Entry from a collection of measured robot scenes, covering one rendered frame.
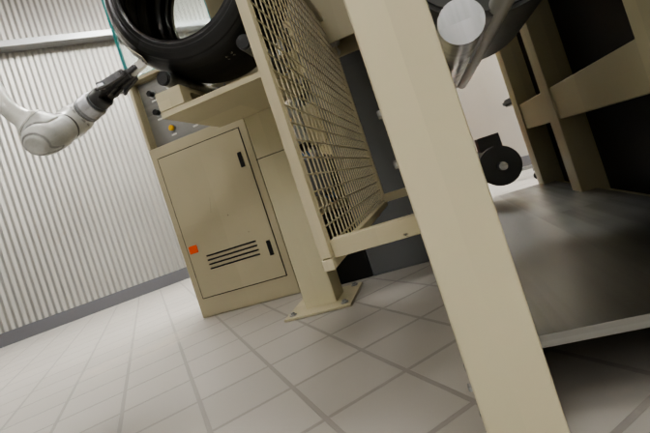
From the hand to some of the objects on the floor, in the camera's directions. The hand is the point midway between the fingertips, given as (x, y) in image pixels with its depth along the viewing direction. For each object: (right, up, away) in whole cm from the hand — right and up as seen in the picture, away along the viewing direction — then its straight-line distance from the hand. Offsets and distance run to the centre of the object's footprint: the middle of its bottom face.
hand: (138, 67), depth 137 cm
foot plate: (+63, -86, +25) cm, 110 cm away
